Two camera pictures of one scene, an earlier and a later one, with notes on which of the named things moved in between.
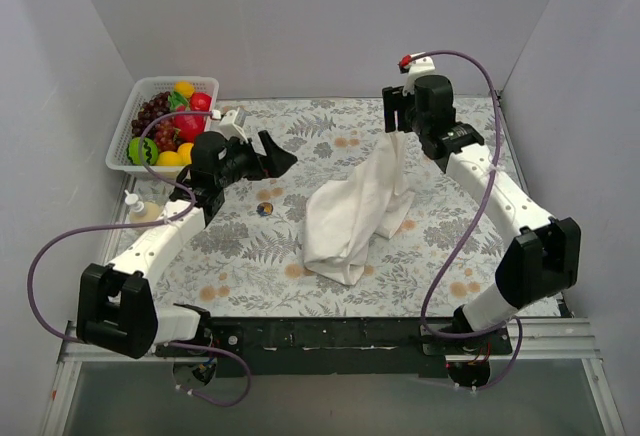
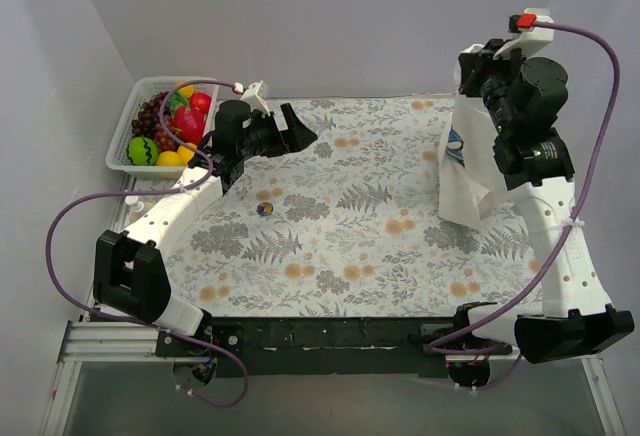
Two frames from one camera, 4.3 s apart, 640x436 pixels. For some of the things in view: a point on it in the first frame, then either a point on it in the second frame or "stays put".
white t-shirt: x=344 y=216 -> x=471 y=186
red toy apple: x=200 y=101 stays put
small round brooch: x=264 y=208 stays put
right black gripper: x=393 y=109 -> x=473 y=72
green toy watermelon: x=149 y=151 stays put
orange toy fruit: x=184 y=154 stays put
